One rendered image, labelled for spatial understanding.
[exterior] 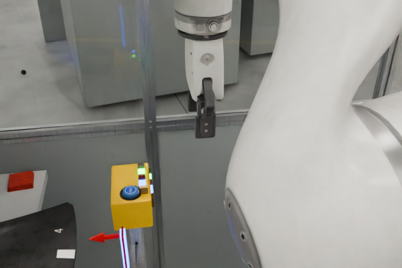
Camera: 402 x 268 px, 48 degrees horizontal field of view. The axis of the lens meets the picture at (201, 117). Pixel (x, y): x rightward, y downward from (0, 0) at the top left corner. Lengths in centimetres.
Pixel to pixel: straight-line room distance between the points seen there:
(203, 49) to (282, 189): 45
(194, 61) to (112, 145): 100
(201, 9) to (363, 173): 44
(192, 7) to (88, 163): 111
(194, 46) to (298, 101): 44
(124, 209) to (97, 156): 53
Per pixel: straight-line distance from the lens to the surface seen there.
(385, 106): 27
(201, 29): 65
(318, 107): 22
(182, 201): 181
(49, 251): 93
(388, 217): 24
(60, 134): 162
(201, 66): 66
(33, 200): 155
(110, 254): 198
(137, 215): 117
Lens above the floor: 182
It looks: 31 degrees down
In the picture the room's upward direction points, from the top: straight up
